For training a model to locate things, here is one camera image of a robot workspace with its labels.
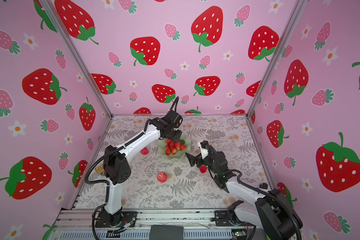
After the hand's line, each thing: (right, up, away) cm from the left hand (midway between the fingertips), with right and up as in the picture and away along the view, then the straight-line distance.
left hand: (177, 135), depth 90 cm
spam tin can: (-46, -20, -2) cm, 51 cm away
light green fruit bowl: (+1, -14, +8) cm, 16 cm away
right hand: (+9, -7, -9) cm, 14 cm away
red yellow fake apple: (-9, -24, -5) cm, 26 cm away
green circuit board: (+32, -47, -19) cm, 60 cm away
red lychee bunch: (-4, -8, +7) cm, 12 cm away
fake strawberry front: (+15, -21, -1) cm, 26 cm away
